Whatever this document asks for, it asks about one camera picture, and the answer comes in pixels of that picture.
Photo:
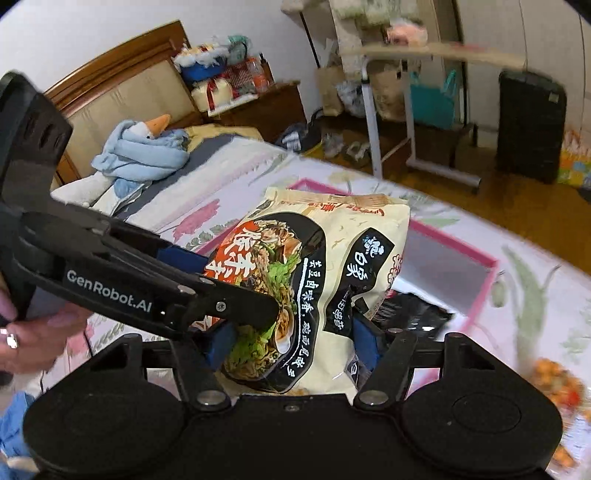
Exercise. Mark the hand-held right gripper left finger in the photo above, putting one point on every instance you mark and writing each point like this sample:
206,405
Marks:
221,344

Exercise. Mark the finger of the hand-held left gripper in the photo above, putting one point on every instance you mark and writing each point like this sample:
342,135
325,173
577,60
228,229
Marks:
231,304
182,261

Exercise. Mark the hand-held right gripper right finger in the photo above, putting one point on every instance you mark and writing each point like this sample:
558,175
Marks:
369,341

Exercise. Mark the plain black glossy packet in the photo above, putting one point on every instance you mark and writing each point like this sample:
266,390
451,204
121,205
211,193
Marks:
415,314

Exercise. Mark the cream noodle bag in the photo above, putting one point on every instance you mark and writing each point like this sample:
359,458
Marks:
323,258

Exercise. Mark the pink cardboard box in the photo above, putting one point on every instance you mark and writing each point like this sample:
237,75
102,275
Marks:
443,249

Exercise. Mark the person's left hand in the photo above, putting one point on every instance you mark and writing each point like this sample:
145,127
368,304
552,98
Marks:
37,337

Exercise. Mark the grey bed sheet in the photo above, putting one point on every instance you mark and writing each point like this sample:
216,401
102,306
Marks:
184,170

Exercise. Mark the goose plush in blue blanket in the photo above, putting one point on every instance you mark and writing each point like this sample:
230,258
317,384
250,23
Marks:
138,157

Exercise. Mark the wooden padded headboard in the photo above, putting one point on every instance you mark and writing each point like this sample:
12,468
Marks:
120,97

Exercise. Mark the yellow pillow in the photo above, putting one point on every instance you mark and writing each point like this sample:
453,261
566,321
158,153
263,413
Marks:
221,134

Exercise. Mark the white goose plush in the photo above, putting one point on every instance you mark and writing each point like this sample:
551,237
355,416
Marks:
154,127

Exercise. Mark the black bag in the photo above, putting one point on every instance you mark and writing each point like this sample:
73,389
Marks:
295,136

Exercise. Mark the wooden nightstand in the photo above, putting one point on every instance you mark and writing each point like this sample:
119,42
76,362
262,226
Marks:
268,110

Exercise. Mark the clear bag of coated peanuts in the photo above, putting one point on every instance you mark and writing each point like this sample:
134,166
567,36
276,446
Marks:
556,392

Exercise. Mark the pile of gift boxes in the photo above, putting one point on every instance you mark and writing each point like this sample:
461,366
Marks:
221,69

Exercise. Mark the blue cloth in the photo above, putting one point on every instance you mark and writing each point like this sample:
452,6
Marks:
11,429

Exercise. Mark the brown paper bag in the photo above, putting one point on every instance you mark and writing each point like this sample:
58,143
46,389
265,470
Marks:
334,90

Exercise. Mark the teal shopping bag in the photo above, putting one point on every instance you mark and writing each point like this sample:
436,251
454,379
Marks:
434,101

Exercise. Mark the black suitcase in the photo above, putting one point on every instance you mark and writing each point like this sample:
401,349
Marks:
531,124

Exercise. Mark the colourful cardboard box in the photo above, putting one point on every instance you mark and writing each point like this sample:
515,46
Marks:
575,161

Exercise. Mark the white lace cloth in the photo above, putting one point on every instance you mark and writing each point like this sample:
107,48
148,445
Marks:
355,27

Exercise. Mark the pink tissue box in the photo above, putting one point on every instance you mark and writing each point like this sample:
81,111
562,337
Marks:
406,32

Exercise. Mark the wooden desk with white frame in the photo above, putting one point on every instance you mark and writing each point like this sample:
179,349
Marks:
443,50

